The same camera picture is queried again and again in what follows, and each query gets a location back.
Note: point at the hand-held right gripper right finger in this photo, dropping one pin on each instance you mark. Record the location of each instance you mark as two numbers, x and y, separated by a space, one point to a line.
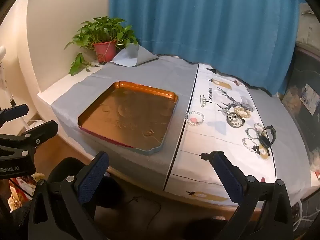
227 177

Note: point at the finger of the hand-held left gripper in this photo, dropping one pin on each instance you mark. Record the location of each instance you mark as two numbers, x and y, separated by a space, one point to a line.
37 131
15 112

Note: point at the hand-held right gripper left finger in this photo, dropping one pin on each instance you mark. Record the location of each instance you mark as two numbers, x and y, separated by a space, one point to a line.
92 180

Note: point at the black smartwatch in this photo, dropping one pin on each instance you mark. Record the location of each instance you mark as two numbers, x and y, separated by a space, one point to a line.
265 140

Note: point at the copper metal tray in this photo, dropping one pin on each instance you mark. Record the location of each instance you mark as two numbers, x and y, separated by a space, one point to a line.
130 115

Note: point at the pearl hair clip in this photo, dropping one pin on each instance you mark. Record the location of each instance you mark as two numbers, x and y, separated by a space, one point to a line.
203 101

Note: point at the white printed table runner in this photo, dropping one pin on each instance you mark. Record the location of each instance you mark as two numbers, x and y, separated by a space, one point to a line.
200 160

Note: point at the red plant pot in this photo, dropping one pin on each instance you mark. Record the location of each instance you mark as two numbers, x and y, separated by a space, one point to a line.
105 51

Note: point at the dark storage box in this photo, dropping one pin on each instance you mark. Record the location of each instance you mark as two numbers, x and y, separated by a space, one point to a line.
307 100

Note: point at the grey tablecloth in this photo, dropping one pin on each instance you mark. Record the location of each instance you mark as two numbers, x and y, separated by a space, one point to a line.
155 80

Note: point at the green potted plant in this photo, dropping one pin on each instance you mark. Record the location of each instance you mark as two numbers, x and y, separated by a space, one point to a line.
105 30

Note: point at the blue curtain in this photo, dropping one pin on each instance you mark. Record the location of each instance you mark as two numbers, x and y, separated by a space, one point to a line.
200 17

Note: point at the cream fabric box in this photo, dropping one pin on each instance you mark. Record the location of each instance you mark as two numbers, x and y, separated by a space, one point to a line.
308 22

